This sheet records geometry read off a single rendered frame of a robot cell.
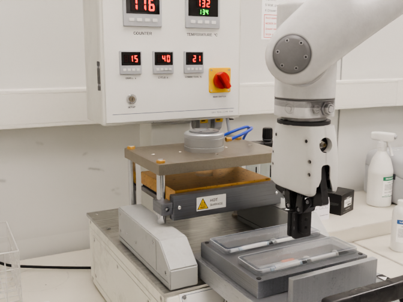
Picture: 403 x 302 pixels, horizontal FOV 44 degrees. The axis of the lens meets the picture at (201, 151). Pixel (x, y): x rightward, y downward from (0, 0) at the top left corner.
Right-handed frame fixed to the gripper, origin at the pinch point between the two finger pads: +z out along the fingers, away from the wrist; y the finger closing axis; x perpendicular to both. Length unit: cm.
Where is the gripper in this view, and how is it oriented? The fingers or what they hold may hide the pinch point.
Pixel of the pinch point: (299, 223)
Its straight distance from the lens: 75.7
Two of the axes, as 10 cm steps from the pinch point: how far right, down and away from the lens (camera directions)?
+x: -8.8, 0.9, -4.6
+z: 0.0, 9.8, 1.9
